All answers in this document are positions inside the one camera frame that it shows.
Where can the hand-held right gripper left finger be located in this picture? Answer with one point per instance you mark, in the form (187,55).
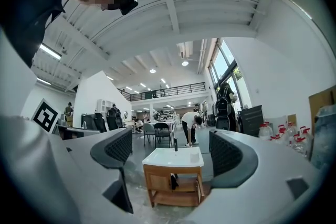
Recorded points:
(115,148)

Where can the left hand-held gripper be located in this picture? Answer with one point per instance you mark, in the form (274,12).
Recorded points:
(44,115)

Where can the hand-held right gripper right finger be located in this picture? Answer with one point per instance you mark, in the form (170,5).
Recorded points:
(231,162)

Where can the ornamented wooden cabinet door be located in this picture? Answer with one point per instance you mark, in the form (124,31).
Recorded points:
(158,182)

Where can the wooden sink vanity cabinet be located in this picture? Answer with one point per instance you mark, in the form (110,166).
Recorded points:
(183,198)

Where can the white ceramic sink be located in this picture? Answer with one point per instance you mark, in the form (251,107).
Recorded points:
(170,158)

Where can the black office chair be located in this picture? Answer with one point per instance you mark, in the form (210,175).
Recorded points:
(115,123)
(100,122)

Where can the ceiling strip light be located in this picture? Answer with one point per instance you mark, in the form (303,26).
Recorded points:
(43,81)
(50,51)

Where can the white desk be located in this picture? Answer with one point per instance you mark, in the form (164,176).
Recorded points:
(78,131)

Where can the grey folding chair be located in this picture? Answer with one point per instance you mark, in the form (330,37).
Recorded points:
(149,129)

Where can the plain wooden cabinet door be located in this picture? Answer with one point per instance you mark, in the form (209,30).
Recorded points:
(200,190)

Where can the white cupboard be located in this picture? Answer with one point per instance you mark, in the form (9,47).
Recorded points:
(105,105)

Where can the dark grey bin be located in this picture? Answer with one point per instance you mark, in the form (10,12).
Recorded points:
(250,120)

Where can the dark folding chair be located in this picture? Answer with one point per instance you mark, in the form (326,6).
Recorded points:
(162,129)

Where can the black cylinder bottle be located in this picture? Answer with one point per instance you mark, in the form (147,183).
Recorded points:
(176,144)

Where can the black cloth item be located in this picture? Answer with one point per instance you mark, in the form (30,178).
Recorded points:
(174,183)

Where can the cluster of red-capped water jugs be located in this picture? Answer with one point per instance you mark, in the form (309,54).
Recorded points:
(286,136)

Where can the black mezzanine railing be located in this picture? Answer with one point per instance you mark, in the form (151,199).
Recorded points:
(168,90)

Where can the round ceiling light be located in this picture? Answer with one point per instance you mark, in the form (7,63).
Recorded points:
(185,63)
(152,70)

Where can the large window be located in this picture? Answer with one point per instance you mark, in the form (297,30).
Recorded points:
(221,65)

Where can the plastic-wrapped bundle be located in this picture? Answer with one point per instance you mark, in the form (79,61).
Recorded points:
(325,136)

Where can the brown cardboard board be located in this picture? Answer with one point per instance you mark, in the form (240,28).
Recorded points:
(321,102)

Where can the person's dark top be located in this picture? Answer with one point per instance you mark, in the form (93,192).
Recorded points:
(29,0)

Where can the ceiling air conditioner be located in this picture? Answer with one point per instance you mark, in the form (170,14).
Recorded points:
(185,49)

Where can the black head camera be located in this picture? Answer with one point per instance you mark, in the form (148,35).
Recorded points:
(129,5)

